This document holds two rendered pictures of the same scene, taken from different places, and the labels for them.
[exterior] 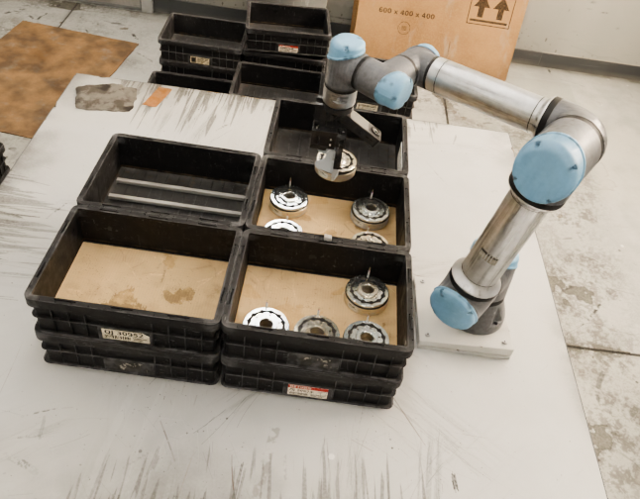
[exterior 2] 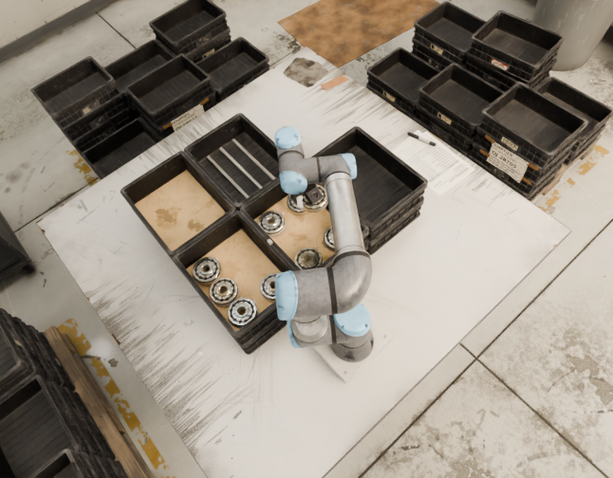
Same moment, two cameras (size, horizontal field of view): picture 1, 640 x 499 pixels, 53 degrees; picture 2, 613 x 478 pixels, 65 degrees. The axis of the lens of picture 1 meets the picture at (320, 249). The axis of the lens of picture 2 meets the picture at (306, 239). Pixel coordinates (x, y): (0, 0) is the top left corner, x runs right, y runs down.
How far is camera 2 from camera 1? 1.23 m
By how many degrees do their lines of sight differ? 39
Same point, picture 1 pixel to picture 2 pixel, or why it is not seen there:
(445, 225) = (416, 273)
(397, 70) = (297, 171)
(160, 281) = (195, 212)
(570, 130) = (306, 282)
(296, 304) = (239, 267)
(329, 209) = (321, 220)
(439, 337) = not seen: hidden behind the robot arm
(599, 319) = (597, 419)
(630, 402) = not seen: outside the picture
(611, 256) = not seen: outside the picture
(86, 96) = (294, 66)
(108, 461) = (123, 283)
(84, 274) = (171, 189)
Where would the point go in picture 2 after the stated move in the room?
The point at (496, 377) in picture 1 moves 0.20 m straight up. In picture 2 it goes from (325, 387) to (321, 372)
